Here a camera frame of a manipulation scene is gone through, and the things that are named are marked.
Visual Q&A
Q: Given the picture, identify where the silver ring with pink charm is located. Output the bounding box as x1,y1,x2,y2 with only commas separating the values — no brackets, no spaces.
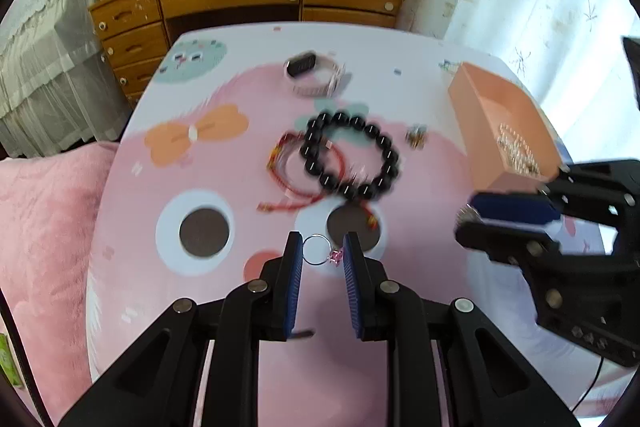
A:
302,234,344,268

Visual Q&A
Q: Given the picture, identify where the pearl necklace with pendant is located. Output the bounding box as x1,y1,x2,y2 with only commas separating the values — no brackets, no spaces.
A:
496,122,542,176

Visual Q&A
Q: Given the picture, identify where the red string bracelet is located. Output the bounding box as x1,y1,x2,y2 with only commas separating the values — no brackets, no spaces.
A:
256,131,381,233

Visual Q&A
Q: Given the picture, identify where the pink plastic tray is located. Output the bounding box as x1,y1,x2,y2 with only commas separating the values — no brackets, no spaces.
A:
448,63,563,192

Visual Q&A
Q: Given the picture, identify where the black bead bracelet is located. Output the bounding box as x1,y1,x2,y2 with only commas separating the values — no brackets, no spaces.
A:
299,109,402,202

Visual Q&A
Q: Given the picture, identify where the pink smartwatch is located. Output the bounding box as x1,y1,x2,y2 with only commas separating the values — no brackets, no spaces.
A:
283,51,345,98

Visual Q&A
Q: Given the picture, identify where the gold flower brooch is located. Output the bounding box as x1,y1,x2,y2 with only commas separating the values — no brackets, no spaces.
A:
405,124,427,150

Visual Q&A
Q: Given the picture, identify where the cartoon printed table mat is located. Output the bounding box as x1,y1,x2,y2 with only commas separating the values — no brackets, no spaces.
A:
84,22,622,427

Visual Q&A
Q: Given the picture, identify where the white floral curtain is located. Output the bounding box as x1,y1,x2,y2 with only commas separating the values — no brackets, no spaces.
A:
399,0,639,161

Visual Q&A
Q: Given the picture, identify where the green packet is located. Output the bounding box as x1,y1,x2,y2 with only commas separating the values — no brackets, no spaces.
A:
0,333,24,388

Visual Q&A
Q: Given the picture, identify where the white lace covered furniture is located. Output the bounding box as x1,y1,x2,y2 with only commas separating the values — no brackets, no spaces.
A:
1,0,131,157

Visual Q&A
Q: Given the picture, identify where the wooden desk with drawers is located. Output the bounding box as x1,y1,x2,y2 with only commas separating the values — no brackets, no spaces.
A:
88,0,411,108

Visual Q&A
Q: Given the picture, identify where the black cable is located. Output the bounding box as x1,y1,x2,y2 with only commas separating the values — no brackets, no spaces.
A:
569,355,608,413

